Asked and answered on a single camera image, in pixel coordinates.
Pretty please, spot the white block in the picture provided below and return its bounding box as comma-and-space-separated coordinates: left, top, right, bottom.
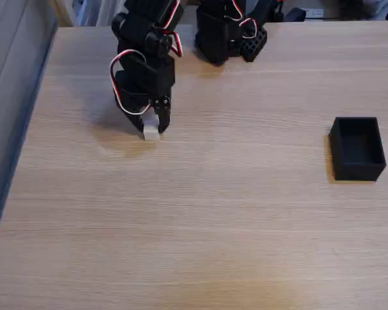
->
142, 113, 162, 141

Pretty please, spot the black open box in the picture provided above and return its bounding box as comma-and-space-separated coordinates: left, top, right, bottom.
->
329, 116, 387, 182

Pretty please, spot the pale folded curtain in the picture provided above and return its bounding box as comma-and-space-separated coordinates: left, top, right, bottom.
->
73, 0, 127, 27

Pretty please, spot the light wooden strip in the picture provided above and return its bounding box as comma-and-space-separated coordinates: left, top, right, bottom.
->
49, 0, 74, 28

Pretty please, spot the dark rounded object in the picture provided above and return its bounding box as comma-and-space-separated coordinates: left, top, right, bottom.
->
284, 8, 307, 23

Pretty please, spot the white red gripper cable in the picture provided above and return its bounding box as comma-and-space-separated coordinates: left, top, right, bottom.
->
109, 48, 153, 116

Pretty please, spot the white red elbow cable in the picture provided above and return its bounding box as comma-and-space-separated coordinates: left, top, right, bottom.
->
161, 0, 186, 59

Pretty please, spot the white red base cable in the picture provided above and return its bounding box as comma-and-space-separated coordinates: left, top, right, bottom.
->
224, 0, 258, 37

